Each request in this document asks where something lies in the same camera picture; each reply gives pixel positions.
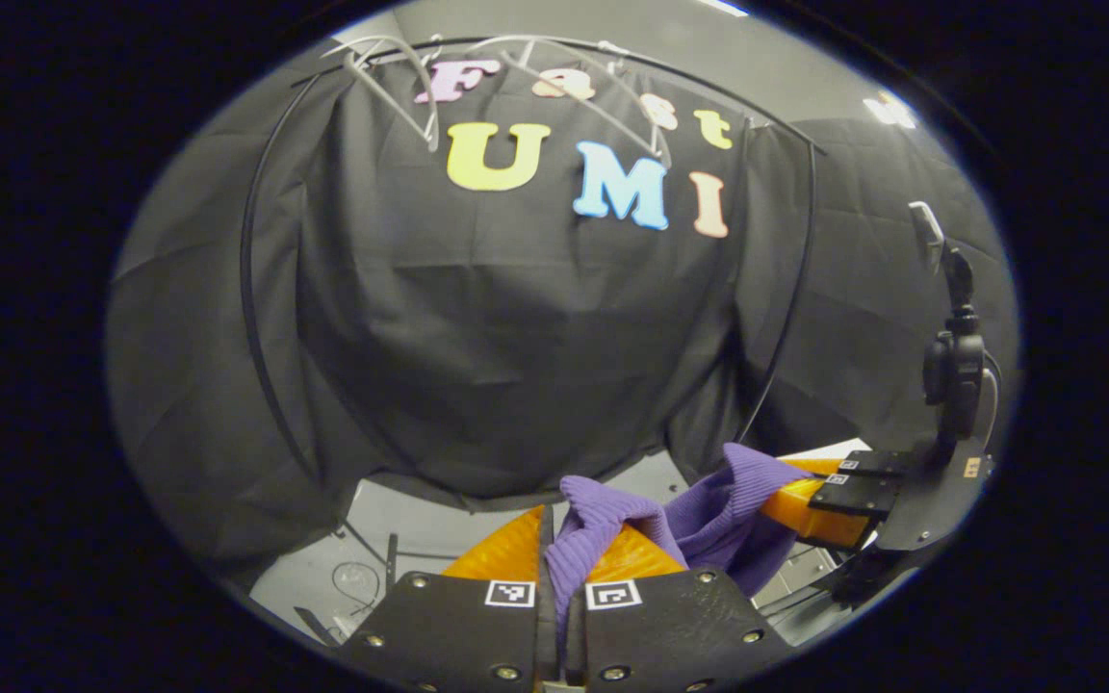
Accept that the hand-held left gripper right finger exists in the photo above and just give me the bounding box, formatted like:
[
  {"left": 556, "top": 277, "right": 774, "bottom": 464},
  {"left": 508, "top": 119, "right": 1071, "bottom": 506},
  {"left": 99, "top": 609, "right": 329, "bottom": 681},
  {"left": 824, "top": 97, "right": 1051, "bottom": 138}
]
[{"left": 569, "top": 525, "right": 796, "bottom": 693}]

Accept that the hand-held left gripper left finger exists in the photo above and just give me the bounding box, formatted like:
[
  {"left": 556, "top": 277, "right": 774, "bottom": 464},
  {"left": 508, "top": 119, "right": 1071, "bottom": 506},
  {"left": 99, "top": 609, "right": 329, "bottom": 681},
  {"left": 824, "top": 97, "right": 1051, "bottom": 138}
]
[{"left": 338, "top": 505, "right": 560, "bottom": 693}]

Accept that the purple knit jacket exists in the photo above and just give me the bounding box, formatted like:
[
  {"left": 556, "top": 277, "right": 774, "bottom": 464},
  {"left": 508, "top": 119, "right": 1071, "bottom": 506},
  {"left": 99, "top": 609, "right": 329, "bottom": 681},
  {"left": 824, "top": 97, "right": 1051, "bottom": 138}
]
[{"left": 545, "top": 443, "right": 815, "bottom": 636}]

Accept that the black metal clothes rack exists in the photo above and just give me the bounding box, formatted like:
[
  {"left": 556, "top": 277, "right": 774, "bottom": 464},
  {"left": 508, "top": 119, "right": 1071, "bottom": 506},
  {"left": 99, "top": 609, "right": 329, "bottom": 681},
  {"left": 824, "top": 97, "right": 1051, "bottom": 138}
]
[{"left": 240, "top": 37, "right": 820, "bottom": 646}]

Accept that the white clothes hanger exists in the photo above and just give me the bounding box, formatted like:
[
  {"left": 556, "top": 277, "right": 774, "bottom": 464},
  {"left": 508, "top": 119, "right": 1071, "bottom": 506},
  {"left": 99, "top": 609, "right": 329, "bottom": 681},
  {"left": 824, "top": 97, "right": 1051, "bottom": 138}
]
[
  {"left": 492, "top": 37, "right": 676, "bottom": 170},
  {"left": 343, "top": 34, "right": 442, "bottom": 153}
]

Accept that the white flat panel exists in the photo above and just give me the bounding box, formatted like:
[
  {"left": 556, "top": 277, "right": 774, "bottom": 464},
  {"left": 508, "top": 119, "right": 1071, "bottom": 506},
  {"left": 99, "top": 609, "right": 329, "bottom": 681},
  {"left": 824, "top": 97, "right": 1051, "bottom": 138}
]
[{"left": 786, "top": 438, "right": 871, "bottom": 461}]

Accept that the black backdrop cloth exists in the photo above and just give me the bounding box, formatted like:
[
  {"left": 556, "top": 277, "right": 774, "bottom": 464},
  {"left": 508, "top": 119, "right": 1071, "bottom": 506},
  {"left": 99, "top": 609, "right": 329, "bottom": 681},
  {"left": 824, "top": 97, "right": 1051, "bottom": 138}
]
[{"left": 107, "top": 43, "right": 1022, "bottom": 578}]

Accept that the small ceiling light panel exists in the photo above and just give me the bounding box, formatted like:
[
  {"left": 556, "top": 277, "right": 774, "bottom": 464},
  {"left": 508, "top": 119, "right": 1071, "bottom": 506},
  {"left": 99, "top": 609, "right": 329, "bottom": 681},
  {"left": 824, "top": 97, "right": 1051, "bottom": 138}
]
[{"left": 864, "top": 91, "right": 918, "bottom": 129}]

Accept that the thin black cable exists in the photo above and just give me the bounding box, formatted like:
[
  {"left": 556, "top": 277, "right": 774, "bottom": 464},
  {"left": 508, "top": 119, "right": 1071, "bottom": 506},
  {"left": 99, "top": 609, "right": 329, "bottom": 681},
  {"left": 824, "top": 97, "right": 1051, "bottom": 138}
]
[{"left": 331, "top": 561, "right": 382, "bottom": 613}]

